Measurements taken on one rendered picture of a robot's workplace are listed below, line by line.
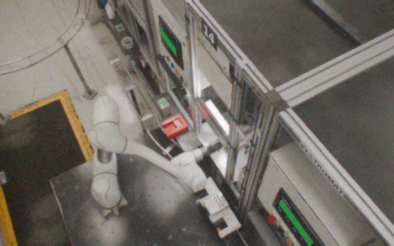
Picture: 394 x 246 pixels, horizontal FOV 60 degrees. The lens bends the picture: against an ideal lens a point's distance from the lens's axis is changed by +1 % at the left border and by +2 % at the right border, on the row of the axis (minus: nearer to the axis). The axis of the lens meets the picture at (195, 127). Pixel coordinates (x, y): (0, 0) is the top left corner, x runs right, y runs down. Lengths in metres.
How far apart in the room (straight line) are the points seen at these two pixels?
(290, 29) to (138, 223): 1.61
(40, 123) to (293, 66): 3.04
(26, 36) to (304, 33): 3.92
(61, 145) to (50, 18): 1.94
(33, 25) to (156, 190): 3.14
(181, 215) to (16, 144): 2.08
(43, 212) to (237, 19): 2.57
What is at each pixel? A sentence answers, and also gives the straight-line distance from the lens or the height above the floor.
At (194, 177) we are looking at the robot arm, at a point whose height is 1.13.
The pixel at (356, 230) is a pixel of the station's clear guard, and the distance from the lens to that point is 1.20.
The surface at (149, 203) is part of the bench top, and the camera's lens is 2.44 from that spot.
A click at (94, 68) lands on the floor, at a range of 4.13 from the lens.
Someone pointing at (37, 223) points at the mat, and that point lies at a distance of 3.41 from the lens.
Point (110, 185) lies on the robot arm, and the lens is 2.27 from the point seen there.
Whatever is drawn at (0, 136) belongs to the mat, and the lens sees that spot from 4.00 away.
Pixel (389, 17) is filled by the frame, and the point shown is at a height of 2.01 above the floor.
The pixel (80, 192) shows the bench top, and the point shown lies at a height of 0.68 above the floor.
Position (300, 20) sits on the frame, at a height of 2.01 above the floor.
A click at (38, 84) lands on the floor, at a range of 4.24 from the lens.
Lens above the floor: 2.96
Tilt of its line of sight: 59 degrees down
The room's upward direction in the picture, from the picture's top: 4 degrees counter-clockwise
